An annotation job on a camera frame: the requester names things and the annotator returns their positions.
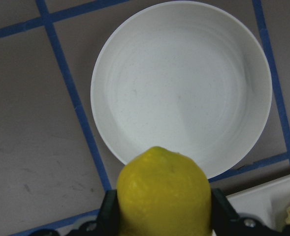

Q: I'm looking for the cream round plate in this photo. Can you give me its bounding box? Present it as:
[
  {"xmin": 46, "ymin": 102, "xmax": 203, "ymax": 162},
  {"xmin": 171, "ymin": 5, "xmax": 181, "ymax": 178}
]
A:
[{"xmin": 91, "ymin": 1, "xmax": 272, "ymax": 178}]

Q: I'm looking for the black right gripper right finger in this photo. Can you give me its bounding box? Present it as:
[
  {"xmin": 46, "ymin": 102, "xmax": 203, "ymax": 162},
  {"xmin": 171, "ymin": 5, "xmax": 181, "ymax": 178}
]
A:
[{"xmin": 211, "ymin": 188, "xmax": 290, "ymax": 236}]

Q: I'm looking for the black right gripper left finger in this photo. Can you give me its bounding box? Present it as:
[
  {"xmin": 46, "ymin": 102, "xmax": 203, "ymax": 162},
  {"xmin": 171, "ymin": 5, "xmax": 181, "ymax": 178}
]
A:
[{"xmin": 68, "ymin": 190, "xmax": 120, "ymax": 236}]

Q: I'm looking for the cream rectangular tray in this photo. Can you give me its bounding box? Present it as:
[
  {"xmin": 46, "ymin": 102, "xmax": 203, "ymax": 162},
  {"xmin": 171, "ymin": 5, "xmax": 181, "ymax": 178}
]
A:
[{"xmin": 227, "ymin": 175, "xmax": 290, "ymax": 231}]

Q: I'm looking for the yellow lemon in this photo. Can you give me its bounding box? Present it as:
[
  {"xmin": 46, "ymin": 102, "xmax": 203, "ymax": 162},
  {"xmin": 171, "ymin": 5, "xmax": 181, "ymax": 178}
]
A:
[{"xmin": 117, "ymin": 147, "xmax": 212, "ymax": 236}]

